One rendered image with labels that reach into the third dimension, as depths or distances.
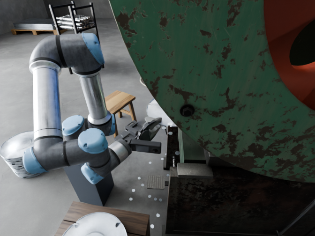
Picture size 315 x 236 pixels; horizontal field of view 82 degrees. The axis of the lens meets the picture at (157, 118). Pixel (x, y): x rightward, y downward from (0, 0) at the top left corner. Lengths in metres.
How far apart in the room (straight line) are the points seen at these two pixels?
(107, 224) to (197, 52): 0.85
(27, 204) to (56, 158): 1.11
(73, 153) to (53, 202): 1.05
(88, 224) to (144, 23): 0.89
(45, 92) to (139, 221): 0.69
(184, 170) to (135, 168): 0.85
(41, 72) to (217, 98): 0.58
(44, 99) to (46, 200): 1.07
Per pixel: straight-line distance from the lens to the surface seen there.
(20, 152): 1.68
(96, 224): 0.98
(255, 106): 0.31
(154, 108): 0.86
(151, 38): 0.24
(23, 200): 1.70
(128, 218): 1.00
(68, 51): 0.75
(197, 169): 0.79
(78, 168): 1.14
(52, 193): 1.63
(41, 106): 0.65
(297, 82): 0.41
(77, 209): 1.08
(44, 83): 0.69
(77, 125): 0.98
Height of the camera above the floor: 1.27
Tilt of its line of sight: 38 degrees down
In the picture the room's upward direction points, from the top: 1 degrees clockwise
